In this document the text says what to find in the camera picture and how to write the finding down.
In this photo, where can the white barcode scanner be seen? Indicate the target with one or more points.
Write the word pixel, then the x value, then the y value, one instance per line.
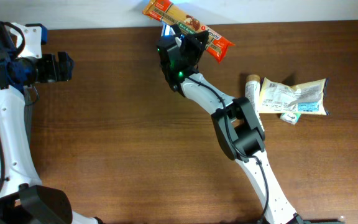
pixel 165 30

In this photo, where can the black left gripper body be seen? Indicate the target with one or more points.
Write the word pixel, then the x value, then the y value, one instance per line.
pixel 48 69

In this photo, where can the white crinkled snack bag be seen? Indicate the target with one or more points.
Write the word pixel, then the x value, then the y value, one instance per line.
pixel 305 98

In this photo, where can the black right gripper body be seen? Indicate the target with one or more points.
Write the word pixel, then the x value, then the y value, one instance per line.
pixel 191 53

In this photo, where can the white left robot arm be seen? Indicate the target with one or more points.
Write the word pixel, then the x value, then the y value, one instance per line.
pixel 23 197

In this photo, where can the orange spaghetti packet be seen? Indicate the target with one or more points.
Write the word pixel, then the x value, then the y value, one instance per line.
pixel 167 13

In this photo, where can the white tube with gold cap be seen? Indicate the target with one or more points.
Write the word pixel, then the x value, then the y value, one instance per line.
pixel 252 92

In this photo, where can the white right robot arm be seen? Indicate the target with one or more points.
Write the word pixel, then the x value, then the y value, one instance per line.
pixel 236 125

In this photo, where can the teal tissue pack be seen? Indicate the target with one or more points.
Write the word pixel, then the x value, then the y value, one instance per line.
pixel 291 118

